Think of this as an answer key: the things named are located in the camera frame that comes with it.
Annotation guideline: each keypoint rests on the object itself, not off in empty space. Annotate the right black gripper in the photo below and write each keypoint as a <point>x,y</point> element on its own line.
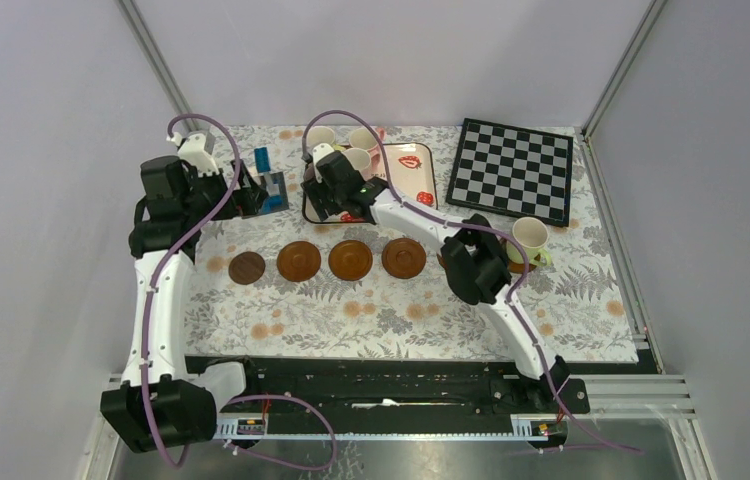
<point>316,191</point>

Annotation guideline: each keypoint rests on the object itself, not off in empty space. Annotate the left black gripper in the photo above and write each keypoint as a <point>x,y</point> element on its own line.
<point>243,200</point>

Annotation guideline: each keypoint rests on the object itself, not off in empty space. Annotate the pink mug front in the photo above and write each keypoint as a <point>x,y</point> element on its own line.
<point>360,160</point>

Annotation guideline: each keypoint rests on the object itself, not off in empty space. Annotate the pink mug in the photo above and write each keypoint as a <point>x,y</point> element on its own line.
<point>363,138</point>
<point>360,160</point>

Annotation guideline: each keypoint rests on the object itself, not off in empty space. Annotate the yellow mug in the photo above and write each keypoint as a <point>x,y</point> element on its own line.
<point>317,135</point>

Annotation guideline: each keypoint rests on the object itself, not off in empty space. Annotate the strawberry print serving tray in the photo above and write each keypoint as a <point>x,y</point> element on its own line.
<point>411,172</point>

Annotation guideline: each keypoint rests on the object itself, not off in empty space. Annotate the dark walnut coaster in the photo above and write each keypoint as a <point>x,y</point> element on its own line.
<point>246,268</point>

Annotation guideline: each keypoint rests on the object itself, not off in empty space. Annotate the black white chessboard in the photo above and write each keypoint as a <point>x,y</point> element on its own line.
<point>513,171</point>

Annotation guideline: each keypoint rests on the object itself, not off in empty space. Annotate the green mug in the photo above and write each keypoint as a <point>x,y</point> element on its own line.
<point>532,235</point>

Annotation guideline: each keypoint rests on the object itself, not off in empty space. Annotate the grey purple mug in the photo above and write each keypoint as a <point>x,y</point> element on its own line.
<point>309,173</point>

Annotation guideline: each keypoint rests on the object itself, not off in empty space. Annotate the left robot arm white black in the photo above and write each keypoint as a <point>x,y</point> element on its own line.
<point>157,403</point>

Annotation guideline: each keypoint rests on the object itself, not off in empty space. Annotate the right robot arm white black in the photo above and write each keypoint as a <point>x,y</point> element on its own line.
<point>476,263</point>

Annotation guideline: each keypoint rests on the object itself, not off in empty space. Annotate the pink mug back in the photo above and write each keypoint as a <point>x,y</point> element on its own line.
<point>363,138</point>

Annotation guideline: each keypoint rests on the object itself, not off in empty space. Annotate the toy block stack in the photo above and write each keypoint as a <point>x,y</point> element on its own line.
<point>272,181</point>

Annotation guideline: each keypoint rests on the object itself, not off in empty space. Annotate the floral tablecloth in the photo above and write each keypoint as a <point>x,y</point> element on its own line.
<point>576,303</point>

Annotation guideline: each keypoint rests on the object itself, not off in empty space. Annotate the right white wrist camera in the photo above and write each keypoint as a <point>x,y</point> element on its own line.
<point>320,152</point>

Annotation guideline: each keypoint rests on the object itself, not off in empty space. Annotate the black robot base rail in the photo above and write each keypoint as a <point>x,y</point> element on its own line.
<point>390,397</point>

